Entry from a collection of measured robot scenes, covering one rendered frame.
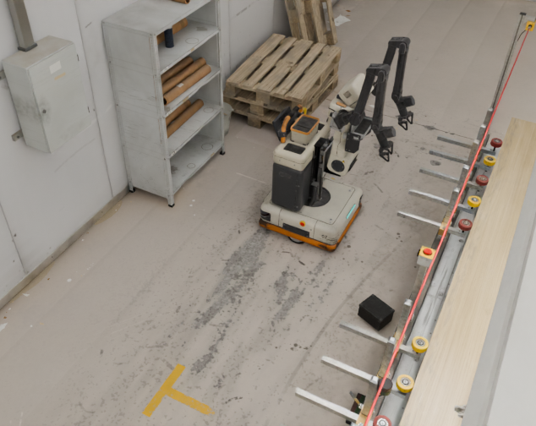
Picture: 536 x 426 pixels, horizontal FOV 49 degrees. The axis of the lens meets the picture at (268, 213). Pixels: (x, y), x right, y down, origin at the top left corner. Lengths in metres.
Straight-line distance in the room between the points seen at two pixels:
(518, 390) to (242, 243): 3.80
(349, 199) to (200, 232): 1.23
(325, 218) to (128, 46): 1.91
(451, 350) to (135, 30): 2.88
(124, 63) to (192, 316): 1.88
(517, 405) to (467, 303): 2.29
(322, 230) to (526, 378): 3.51
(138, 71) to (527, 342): 3.73
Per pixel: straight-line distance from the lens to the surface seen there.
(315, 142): 4.43
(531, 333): 1.17
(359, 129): 4.19
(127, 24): 4.40
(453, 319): 3.24
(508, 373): 1.10
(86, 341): 4.24
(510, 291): 1.35
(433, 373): 3.01
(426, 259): 3.06
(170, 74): 4.97
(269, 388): 3.90
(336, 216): 4.59
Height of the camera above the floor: 3.31
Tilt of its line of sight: 41 degrees down
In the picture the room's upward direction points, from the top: 2 degrees clockwise
